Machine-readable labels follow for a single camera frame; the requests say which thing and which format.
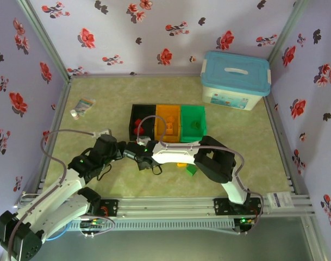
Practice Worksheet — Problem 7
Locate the orange plastic bin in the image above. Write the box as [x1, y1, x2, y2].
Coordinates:
[155, 104, 182, 144]

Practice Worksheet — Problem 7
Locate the black plastic bin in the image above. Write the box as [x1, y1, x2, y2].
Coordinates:
[128, 104, 157, 142]

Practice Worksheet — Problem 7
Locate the small printed packet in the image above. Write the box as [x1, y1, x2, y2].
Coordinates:
[74, 97, 97, 117]

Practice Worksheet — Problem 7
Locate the left circuit board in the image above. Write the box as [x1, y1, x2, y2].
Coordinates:
[79, 219, 106, 231]

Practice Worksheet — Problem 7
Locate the circuit board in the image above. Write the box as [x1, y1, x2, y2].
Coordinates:
[79, 219, 106, 231]
[240, 216, 257, 227]

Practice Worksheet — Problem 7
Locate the green plastic bin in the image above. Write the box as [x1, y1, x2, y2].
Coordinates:
[180, 105, 208, 144]

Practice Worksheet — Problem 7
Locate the right circuit board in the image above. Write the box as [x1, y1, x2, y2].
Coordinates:
[240, 216, 257, 227]

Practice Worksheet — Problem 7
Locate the storage box with blue lid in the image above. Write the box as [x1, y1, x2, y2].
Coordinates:
[199, 51, 272, 111]

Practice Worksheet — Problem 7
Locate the white label card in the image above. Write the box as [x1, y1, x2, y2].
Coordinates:
[266, 191, 293, 210]

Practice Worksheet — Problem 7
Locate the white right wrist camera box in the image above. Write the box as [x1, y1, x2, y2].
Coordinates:
[136, 135, 152, 146]

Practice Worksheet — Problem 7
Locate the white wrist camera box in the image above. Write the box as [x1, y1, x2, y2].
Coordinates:
[136, 135, 152, 146]
[93, 129, 113, 138]

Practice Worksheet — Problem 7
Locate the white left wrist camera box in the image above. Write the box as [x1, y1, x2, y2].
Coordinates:
[93, 129, 113, 138]

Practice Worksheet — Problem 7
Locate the grey left arm cable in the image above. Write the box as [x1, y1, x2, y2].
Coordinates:
[6, 129, 116, 259]

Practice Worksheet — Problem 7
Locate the aluminum base rail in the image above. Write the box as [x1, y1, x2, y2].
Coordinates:
[14, 190, 315, 218]

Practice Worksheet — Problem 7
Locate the grey slotted cable duct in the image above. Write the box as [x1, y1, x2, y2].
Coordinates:
[67, 219, 235, 232]

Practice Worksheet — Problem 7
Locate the aluminum side rail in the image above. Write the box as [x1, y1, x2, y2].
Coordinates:
[263, 96, 310, 195]
[39, 78, 73, 191]

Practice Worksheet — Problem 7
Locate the blue cable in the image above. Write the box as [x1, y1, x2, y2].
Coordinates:
[45, 225, 71, 242]

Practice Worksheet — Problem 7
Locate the aluminum corner post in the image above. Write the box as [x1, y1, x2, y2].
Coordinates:
[267, 0, 310, 62]
[17, 0, 73, 81]

